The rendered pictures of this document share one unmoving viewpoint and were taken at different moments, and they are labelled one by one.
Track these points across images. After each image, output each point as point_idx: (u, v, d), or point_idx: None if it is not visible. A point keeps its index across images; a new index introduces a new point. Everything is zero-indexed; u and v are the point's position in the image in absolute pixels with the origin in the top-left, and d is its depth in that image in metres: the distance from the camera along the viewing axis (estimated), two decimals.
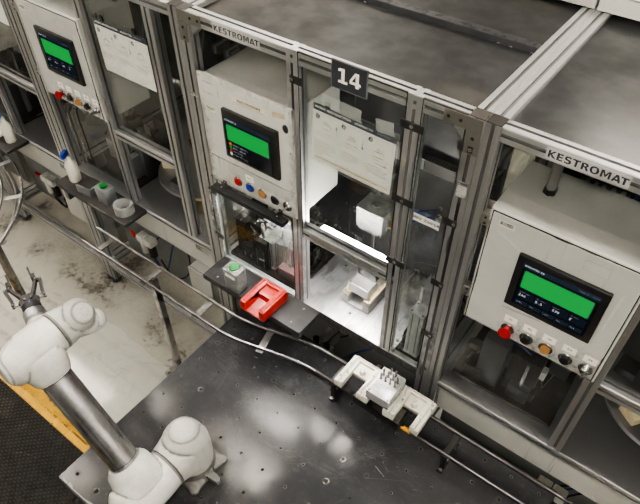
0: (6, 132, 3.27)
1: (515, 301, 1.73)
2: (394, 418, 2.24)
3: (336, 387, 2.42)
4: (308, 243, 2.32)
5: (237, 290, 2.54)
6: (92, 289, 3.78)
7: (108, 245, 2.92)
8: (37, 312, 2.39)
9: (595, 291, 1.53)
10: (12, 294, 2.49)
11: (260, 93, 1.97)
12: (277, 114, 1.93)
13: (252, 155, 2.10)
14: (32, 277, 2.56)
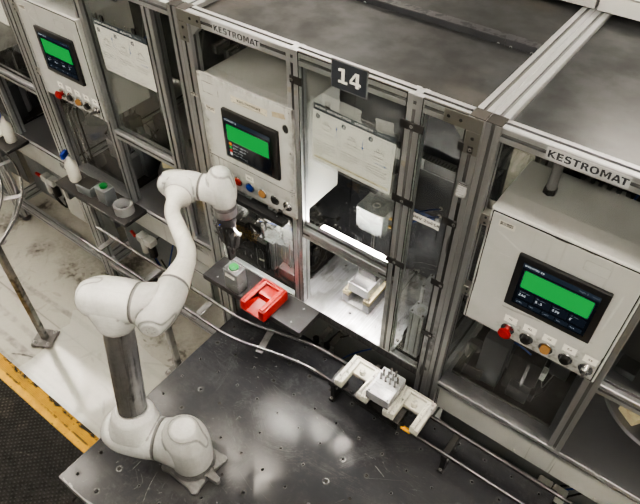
0: (6, 132, 3.27)
1: (515, 301, 1.73)
2: (394, 418, 2.24)
3: (336, 387, 2.42)
4: (308, 243, 2.32)
5: (237, 290, 2.54)
6: None
7: (108, 245, 2.92)
8: (214, 210, 2.24)
9: (595, 291, 1.53)
10: (233, 241, 2.39)
11: (260, 93, 1.97)
12: (277, 114, 1.93)
13: (252, 155, 2.10)
14: None
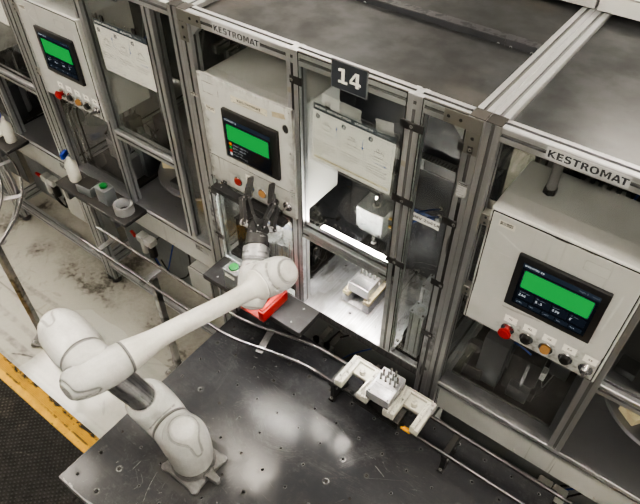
0: (6, 132, 3.27)
1: (515, 301, 1.73)
2: (394, 418, 2.24)
3: (336, 387, 2.42)
4: (308, 243, 2.32)
5: None
6: (92, 289, 3.78)
7: (108, 245, 2.92)
8: None
9: (595, 291, 1.53)
10: (271, 211, 2.06)
11: (260, 93, 1.97)
12: (277, 114, 1.93)
13: (252, 155, 2.10)
14: (250, 189, 2.01)
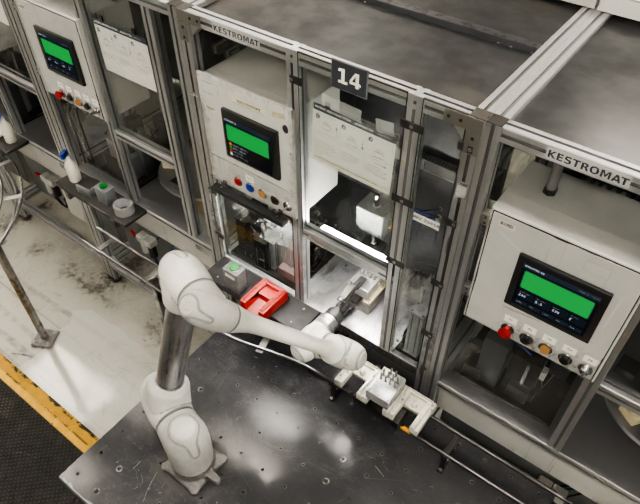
0: (6, 132, 3.27)
1: (515, 301, 1.73)
2: (394, 418, 2.24)
3: (336, 387, 2.42)
4: (308, 243, 2.32)
5: (237, 290, 2.54)
6: (92, 289, 3.78)
7: (108, 245, 2.92)
8: (314, 320, 2.33)
9: (595, 291, 1.53)
10: (349, 307, 2.45)
11: (260, 93, 1.97)
12: (277, 114, 1.93)
13: (252, 155, 2.10)
14: (359, 285, 2.41)
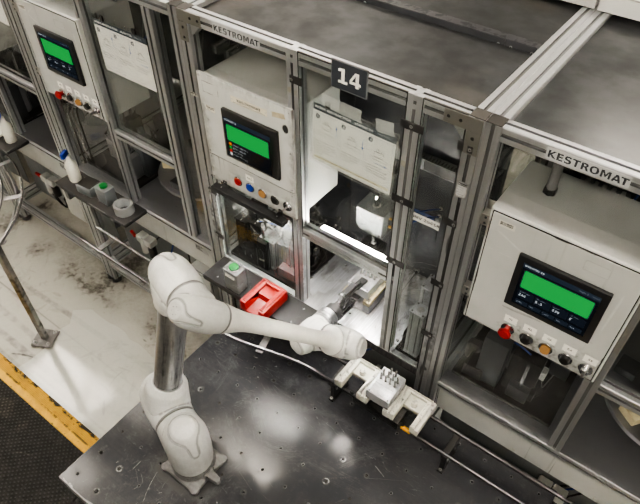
0: (6, 132, 3.27)
1: (515, 301, 1.73)
2: (394, 418, 2.24)
3: (336, 387, 2.42)
4: (308, 243, 2.32)
5: (237, 290, 2.54)
6: (92, 289, 3.78)
7: (108, 245, 2.92)
8: None
9: (595, 291, 1.53)
10: (349, 304, 2.43)
11: (260, 93, 1.97)
12: (277, 114, 1.93)
13: (252, 155, 2.10)
14: (360, 285, 2.42)
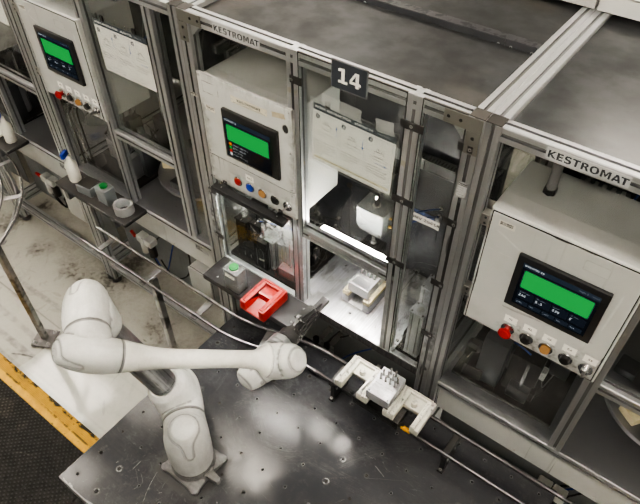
0: (6, 132, 3.27)
1: (515, 301, 1.73)
2: (394, 418, 2.24)
3: (336, 387, 2.42)
4: (308, 243, 2.32)
5: (237, 290, 2.54)
6: None
7: (108, 245, 2.92)
8: (266, 341, 2.07)
9: (595, 291, 1.53)
10: (310, 320, 2.18)
11: (260, 93, 1.97)
12: (277, 114, 1.93)
13: (252, 155, 2.10)
14: (320, 307, 2.19)
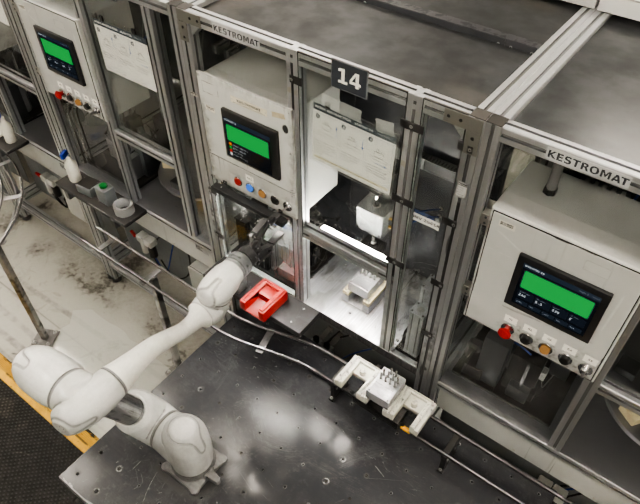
0: (6, 132, 3.27)
1: (515, 301, 1.73)
2: (394, 418, 2.24)
3: (336, 387, 2.42)
4: (308, 243, 2.32)
5: (237, 290, 2.54)
6: (92, 289, 3.78)
7: (108, 245, 2.92)
8: None
9: (595, 291, 1.53)
10: (267, 249, 2.17)
11: (260, 93, 1.97)
12: (277, 114, 1.93)
13: (252, 155, 2.10)
14: (273, 220, 2.14)
